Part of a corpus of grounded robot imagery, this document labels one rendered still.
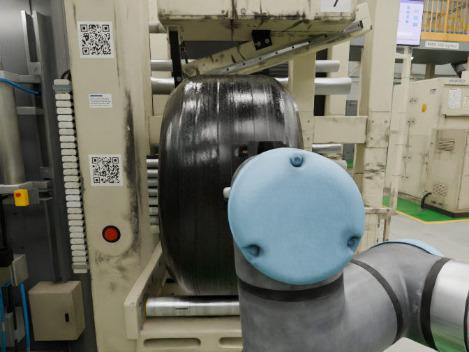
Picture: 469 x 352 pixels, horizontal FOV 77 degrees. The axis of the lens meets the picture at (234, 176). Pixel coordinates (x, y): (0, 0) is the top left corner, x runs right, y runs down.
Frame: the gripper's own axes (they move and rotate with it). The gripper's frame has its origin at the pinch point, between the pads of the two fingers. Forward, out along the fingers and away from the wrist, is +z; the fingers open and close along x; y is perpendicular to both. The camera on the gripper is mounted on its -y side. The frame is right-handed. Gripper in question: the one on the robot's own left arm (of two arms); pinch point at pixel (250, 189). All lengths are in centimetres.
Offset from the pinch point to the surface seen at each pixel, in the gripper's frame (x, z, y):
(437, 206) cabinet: -309, 381, -66
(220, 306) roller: 5.8, 16.4, -29.1
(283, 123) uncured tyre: -6.6, 5.2, 12.0
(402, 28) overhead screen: -221, 335, 173
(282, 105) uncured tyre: -6.7, 7.8, 15.7
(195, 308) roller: 11.5, 16.3, -29.3
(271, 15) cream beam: -9, 41, 49
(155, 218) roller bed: 32, 64, -18
